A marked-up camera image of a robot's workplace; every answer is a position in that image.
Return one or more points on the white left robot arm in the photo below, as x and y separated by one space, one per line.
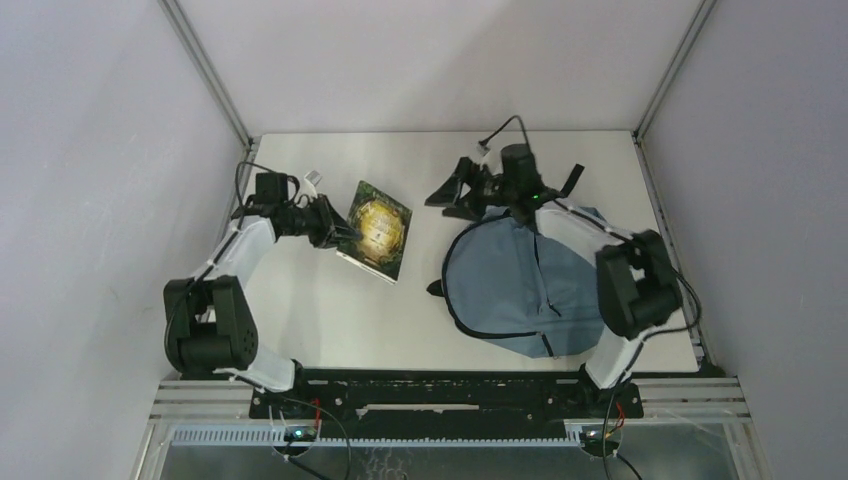
210 329

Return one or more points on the aluminium corner post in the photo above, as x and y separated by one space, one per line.
209 75
681 53

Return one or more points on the right aluminium corner post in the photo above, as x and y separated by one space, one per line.
681 53

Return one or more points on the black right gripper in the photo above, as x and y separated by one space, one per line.
449 194

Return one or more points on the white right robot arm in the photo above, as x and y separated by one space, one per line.
638 289

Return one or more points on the blue student backpack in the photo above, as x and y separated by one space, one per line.
508 285

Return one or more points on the dark green forest book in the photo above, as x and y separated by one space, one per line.
383 225

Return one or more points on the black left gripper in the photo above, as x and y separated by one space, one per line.
334 229

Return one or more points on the left aluminium corner post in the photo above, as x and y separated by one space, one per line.
209 75

